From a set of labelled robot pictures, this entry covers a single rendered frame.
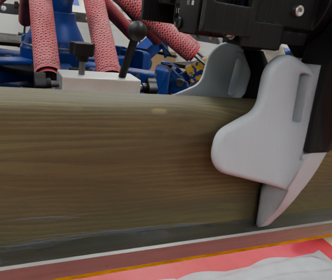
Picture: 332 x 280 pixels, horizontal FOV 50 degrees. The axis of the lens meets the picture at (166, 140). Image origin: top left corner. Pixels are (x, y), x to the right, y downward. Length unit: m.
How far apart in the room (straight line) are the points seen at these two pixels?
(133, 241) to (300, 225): 0.10
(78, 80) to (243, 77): 0.37
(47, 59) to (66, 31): 0.34
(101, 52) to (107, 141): 0.63
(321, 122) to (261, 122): 0.03
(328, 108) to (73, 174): 0.12
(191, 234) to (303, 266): 0.23
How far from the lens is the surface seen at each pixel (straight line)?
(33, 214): 0.17
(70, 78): 0.55
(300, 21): 0.17
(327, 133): 0.18
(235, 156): 0.16
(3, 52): 1.17
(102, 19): 0.85
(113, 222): 0.18
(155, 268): 0.36
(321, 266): 0.42
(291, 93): 0.18
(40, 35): 0.78
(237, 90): 0.22
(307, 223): 0.23
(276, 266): 0.39
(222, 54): 0.21
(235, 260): 0.39
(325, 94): 0.17
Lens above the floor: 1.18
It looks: 19 degrees down
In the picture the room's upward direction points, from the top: 8 degrees clockwise
